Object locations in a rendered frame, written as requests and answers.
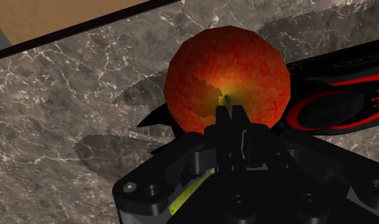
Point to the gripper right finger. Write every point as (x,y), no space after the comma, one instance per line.
(301,155)

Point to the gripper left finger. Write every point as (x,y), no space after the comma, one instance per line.
(180,158)

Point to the yellow-green rounded thing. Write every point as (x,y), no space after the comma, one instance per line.
(184,198)

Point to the black and red scissors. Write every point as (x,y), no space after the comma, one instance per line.
(335,77)

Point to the red apple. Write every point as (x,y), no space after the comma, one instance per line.
(229,62)

